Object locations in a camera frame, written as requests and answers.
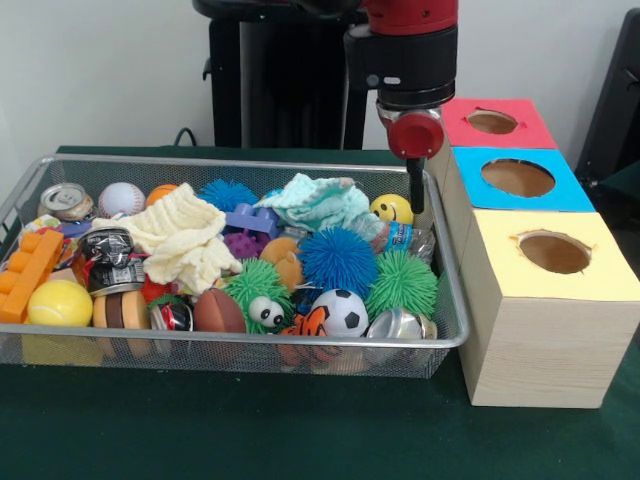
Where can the white baseball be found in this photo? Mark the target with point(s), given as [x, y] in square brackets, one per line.
[121, 199]

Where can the orange toy brick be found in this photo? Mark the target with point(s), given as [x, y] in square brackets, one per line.
[30, 270]

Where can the yellow tennis ball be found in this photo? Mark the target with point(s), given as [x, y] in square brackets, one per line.
[60, 303]

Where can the yellow smiley ball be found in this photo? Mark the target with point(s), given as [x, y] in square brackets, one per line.
[390, 208]

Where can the cream knitted cloth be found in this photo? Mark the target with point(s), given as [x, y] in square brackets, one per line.
[180, 235]

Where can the red robot arm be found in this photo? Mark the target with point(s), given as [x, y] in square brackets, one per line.
[405, 65]

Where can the crushed clear plastic bottle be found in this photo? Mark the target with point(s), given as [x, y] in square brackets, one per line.
[400, 240]

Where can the large blue spiky ball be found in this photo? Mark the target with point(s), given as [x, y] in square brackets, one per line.
[338, 260]

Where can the mint green cloth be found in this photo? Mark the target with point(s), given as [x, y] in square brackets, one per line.
[320, 200]

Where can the clear mesh bin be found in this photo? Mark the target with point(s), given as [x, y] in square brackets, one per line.
[250, 362]

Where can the black monitor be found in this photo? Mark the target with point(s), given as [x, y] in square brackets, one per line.
[620, 110]

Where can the wooden box with three holes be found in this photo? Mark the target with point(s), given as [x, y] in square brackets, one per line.
[540, 350]

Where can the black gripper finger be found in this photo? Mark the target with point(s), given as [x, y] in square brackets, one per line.
[415, 185]

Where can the small soccer ball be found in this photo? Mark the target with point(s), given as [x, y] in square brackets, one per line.
[340, 312]

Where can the green furry googly-eyed toy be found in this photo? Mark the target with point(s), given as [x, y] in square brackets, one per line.
[255, 285]

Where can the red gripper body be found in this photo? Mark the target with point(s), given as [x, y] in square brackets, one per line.
[416, 135]

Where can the green spiky ball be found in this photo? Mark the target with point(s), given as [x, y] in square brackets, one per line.
[402, 283]

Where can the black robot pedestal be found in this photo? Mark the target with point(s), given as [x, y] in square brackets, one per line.
[280, 90]

